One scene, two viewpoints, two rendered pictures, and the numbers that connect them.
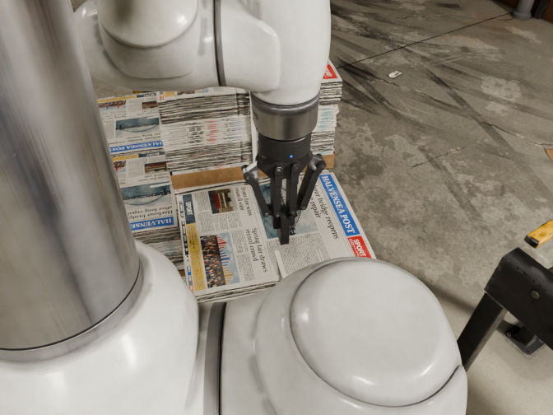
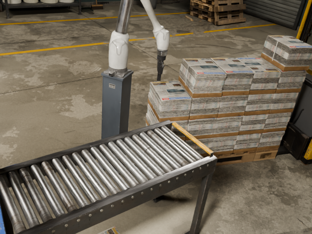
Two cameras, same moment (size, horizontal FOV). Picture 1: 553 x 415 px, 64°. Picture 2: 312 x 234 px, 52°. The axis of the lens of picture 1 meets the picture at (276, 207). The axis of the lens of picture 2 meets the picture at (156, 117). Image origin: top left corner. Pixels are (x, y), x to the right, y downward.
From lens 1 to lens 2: 267 cm
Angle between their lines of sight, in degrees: 64
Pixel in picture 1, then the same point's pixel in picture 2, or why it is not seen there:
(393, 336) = (117, 41)
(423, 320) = (118, 42)
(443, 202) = (273, 226)
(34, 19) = (122, 14)
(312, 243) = (165, 94)
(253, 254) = (161, 87)
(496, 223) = not seen: outside the picture
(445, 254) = (234, 218)
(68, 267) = (118, 26)
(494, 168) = not seen: outside the picture
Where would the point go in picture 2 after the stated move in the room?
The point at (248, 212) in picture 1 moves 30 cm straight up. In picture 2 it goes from (173, 87) to (178, 57)
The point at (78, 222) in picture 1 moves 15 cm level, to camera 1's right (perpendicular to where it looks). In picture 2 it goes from (119, 24) to (118, 29)
